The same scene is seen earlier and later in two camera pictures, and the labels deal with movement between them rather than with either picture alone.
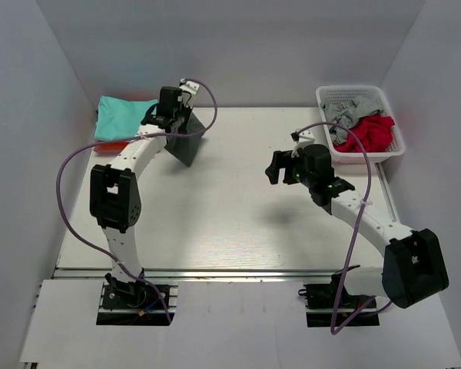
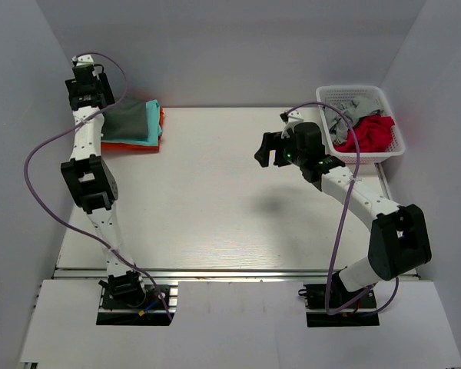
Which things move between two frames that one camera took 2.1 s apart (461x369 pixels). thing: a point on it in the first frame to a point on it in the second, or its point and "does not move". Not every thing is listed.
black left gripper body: x=182 y=116 to x=104 y=88
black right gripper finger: x=281 y=159 to x=270 y=141
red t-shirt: x=373 y=134 does not move
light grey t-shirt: x=346 y=113 does not move
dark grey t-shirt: x=184 y=147 to x=127 y=119
